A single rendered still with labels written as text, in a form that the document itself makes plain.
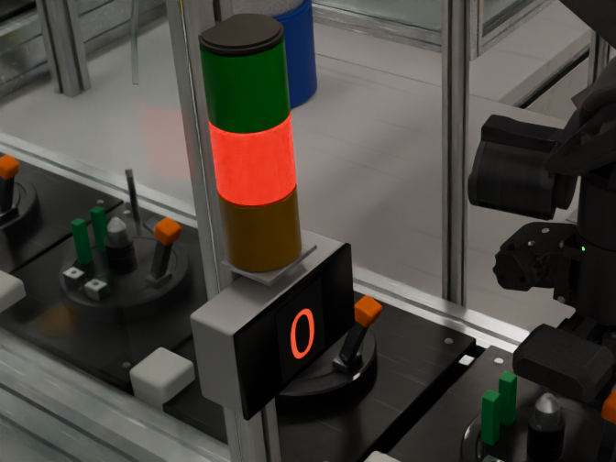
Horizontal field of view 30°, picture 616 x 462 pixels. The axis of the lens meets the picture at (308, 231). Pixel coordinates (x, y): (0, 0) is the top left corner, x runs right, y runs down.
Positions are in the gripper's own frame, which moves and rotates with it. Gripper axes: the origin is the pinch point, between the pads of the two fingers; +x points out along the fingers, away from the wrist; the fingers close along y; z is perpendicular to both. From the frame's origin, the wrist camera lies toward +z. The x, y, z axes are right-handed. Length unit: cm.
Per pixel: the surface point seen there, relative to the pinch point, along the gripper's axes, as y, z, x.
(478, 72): -83, 58, 25
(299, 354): 19.4, 13.6, -7.9
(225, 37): 20.3, 16.6, -30.7
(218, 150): 21.4, 17.0, -23.6
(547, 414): 0.8, 3.7, 6.7
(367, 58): -78, 77, 25
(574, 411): -5.8, 4.3, 11.7
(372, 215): -39, 49, 25
